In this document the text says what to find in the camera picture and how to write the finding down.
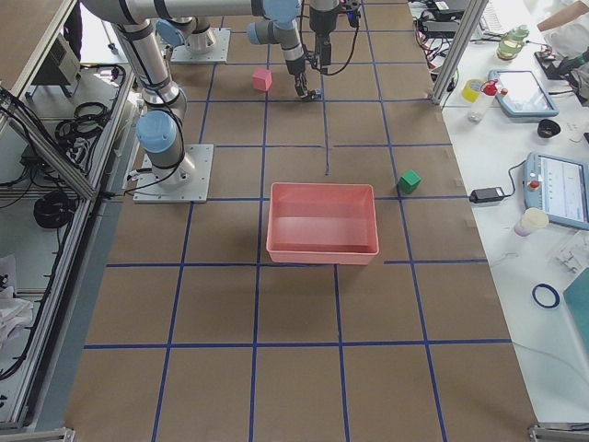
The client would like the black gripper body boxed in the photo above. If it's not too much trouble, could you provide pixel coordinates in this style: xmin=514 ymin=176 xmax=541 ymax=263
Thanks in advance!
xmin=286 ymin=58 xmax=307 ymax=92
xmin=309 ymin=8 xmax=339 ymax=64

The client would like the yellow push button switch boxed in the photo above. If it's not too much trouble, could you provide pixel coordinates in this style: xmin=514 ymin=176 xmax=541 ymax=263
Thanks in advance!
xmin=306 ymin=89 xmax=322 ymax=101

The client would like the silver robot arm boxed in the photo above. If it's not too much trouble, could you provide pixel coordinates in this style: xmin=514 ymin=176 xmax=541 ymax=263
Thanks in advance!
xmin=84 ymin=1 xmax=344 ymax=179
xmin=156 ymin=1 xmax=316 ymax=100

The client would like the pink foam cube centre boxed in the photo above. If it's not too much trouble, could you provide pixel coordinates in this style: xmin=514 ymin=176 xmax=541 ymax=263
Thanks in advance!
xmin=251 ymin=68 xmax=272 ymax=92

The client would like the pink plastic bin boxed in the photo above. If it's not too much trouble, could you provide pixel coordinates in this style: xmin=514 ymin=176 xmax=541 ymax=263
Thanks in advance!
xmin=266 ymin=182 xmax=379 ymax=265

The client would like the green foam cube near bin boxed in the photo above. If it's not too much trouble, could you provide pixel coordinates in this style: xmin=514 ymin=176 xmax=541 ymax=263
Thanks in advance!
xmin=397 ymin=169 xmax=422 ymax=194

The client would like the yellow tape roll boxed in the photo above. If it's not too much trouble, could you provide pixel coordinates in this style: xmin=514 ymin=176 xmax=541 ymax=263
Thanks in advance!
xmin=461 ymin=78 xmax=484 ymax=103

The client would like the clear squeeze bottle red cap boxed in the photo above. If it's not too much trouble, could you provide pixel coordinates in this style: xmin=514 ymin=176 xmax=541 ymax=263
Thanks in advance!
xmin=468 ymin=78 xmax=499 ymax=123

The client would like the green liquid bottle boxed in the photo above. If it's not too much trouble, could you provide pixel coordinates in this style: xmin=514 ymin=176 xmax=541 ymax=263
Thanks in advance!
xmin=496 ymin=24 xmax=529 ymax=61

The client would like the black power adapter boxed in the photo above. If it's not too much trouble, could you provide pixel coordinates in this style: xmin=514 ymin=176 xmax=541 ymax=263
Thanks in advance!
xmin=468 ymin=187 xmax=506 ymax=204

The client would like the blue teach pendant far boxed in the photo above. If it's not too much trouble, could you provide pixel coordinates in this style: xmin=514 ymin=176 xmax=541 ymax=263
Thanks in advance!
xmin=488 ymin=69 xmax=560 ymax=119

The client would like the blue teach pendant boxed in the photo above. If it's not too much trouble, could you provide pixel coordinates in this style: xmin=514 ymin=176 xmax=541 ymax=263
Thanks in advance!
xmin=523 ymin=152 xmax=588 ymax=230
xmin=488 ymin=69 xmax=560 ymax=119

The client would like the white paper cup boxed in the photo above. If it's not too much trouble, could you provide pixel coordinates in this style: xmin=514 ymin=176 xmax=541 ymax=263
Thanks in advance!
xmin=514 ymin=207 xmax=549 ymax=237

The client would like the blue teach pendant near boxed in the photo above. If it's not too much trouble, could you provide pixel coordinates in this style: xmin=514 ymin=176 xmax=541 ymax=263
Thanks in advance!
xmin=523 ymin=152 xmax=588 ymax=230

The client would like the teal cutting mat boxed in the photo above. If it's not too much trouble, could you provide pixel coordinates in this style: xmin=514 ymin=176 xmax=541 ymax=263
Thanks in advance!
xmin=564 ymin=268 xmax=589 ymax=347

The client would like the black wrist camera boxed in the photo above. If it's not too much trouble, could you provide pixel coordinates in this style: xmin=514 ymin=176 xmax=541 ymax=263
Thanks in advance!
xmin=341 ymin=0 xmax=361 ymax=29

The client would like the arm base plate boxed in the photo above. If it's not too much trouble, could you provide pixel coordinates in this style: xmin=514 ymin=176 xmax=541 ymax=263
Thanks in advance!
xmin=170 ymin=28 xmax=231 ymax=64
xmin=133 ymin=144 xmax=214 ymax=204

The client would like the aluminium frame post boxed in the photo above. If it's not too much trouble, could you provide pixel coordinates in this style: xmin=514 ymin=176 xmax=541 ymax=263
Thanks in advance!
xmin=431 ymin=0 xmax=488 ymax=105

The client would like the blue tape ring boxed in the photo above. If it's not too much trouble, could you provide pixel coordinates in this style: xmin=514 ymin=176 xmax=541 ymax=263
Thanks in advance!
xmin=532 ymin=284 xmax=561 ymax=309

